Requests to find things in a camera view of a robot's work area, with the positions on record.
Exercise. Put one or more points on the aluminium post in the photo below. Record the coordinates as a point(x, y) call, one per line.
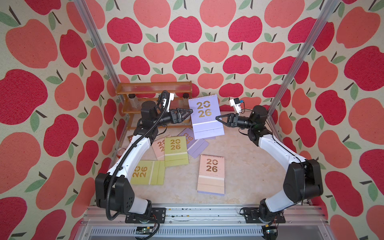
point(90, 24)
point(325, 14)

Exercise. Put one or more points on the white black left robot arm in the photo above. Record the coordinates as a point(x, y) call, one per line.
point(114, 192)

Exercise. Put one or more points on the orange wooden shelf rack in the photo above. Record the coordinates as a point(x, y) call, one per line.
point(151, 92)

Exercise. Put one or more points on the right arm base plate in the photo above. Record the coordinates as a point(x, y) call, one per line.
point(263, 216)

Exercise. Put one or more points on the green calendar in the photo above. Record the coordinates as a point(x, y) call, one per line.
point(176, 151)
point(149, 173)

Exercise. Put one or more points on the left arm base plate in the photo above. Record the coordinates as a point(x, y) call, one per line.
point(155, 214)

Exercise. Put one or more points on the aluminium post left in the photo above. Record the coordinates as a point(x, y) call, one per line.
point(90, 24)

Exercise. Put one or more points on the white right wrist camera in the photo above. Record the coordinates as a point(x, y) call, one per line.
point(236, 104)

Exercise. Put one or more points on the glass jar left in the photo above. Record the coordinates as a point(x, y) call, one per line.
point(134, 101)

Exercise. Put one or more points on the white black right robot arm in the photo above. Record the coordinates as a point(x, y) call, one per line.
point(303, 178)

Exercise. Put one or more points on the red cola can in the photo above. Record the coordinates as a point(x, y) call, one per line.
point(120, 152)

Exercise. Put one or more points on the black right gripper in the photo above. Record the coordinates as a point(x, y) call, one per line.
point(232, 120)

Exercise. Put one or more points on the aluminium frame rail front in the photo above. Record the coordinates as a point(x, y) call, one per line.
point(206, 222)

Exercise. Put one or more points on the aluminium post right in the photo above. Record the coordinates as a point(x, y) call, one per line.
point(325, 14)

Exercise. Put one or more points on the pink calendar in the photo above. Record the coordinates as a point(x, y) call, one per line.
point(159, 148)
point(211, 174)

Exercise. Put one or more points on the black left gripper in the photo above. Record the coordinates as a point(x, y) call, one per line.
point(176, 118)

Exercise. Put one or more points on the glass jar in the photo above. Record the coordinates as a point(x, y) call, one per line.
point(134, 101)
point(186, 97)

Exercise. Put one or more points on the glass jar right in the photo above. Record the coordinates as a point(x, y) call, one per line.
point(186, 97)

